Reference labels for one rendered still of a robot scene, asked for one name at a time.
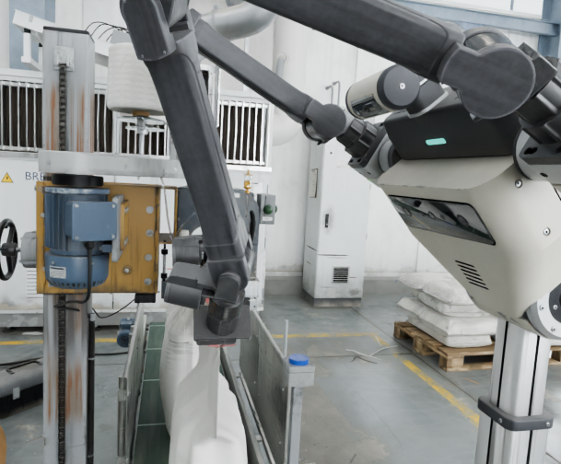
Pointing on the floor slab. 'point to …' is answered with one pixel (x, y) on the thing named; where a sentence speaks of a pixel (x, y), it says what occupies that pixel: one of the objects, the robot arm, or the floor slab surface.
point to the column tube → (78, 379)
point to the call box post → (295, 424)
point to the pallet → (448, 362)
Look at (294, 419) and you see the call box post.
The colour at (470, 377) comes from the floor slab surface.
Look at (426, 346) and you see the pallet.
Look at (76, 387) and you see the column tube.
